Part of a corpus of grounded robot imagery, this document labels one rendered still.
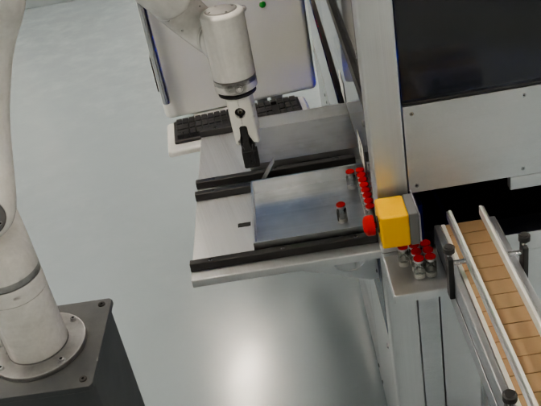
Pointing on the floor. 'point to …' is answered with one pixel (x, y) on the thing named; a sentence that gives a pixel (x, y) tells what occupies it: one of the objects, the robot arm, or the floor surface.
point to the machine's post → (388, 176)
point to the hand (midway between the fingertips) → (250, 157)
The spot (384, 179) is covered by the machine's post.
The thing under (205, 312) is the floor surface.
